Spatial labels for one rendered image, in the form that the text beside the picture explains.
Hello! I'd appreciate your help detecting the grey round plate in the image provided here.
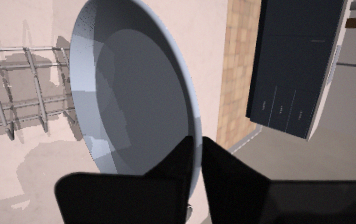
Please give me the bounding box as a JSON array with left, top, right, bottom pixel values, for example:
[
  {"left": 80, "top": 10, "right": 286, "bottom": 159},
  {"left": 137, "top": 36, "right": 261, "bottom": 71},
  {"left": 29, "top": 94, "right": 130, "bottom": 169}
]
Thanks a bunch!
[{"left": 69, "top": 0, "right": 202, "bottom": 199}]

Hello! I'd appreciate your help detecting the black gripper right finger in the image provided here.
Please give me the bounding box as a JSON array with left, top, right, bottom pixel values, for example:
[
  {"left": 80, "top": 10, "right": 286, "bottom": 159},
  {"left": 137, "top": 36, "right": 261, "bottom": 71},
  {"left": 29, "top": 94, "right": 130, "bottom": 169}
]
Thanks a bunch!
[{"left": 201, "top": 136, "right": 356, "bottom": 224}]

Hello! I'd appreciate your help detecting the silver wire dish rack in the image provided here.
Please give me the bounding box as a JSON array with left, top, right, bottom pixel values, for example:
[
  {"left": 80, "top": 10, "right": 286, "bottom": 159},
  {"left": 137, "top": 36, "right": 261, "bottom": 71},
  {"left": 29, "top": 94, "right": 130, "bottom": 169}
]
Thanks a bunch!
[{"left": 0, "top": 47, "right": 78, "bottom": 141}]

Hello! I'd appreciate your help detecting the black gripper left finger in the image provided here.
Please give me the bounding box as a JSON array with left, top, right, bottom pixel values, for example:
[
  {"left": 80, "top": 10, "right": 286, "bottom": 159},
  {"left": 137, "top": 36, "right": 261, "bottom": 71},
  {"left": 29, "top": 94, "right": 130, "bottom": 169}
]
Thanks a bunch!
[{"left": 54, "top": 136, "right": 194, "bottom": 224}]

